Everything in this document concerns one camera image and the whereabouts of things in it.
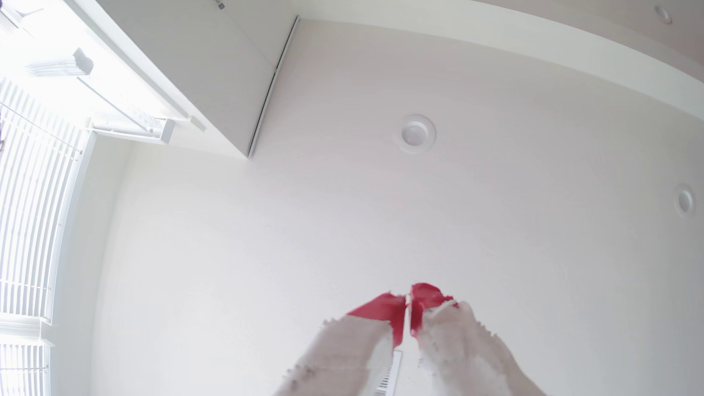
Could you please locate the round recessed ceiling light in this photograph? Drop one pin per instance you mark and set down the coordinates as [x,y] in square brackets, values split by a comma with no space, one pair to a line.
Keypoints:
[416,133]
[685,201]

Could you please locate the white ceiling air vent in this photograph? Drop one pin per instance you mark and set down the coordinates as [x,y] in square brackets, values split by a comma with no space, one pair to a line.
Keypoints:
[391,374]

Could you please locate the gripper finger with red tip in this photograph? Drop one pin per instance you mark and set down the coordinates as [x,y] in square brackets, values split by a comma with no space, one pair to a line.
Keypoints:
[462,352]
[346,352]

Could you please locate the white curtain rail bracket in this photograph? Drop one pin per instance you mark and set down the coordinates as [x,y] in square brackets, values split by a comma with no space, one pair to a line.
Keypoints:
[137,131]

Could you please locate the small white window blind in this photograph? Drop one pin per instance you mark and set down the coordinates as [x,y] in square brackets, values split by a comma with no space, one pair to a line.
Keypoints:
[22,368]

